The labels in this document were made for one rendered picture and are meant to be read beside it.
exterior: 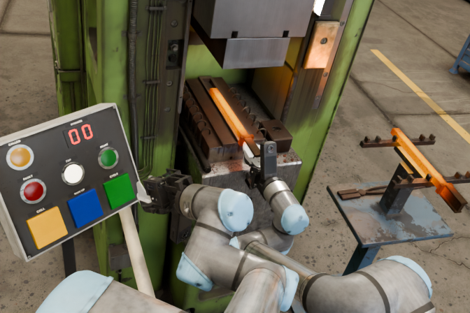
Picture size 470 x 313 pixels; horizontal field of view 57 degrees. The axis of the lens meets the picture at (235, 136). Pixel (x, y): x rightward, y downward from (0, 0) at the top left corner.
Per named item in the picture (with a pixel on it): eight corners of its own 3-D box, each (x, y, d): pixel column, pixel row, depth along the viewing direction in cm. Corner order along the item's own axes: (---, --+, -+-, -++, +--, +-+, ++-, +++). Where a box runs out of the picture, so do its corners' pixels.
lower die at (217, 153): (260, 156, 152) (265, 137, 147) (207, 163, 144) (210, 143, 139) (219, 92, 181) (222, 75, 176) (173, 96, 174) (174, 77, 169)
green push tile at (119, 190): (135, 197, 118) (128, 172, 116) (112, 210, 113) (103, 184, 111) (132, 197, 119) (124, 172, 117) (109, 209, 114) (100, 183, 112)
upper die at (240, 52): (283, 66, 131) (290, 37, 125) (222, 69, 123) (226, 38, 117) (232, 11, 160) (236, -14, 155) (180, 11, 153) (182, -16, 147)
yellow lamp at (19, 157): (33, 167, 98) (30, 152, 96) (10, 170, 96) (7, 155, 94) (32, 158, 100) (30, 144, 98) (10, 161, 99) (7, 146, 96)
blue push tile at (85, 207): (104, 214, 112) (95, 188, 110) (77, 229, 106) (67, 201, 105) (101, 213, 113) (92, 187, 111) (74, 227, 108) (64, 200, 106)
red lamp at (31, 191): (45, 200, 100) (43, 187, 98) (23, 204, 99) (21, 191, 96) (45, 191, 103) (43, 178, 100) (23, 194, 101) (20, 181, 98)
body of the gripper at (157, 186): (166, 167, 102) (198, 172, 94) (175, 200, 105) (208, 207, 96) (139, 180, 97) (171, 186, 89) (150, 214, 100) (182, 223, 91)
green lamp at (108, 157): (118, 167, 113) (118, 154, 111) (100, 169, 112) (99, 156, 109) (116, 159, 116) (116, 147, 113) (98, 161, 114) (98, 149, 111)
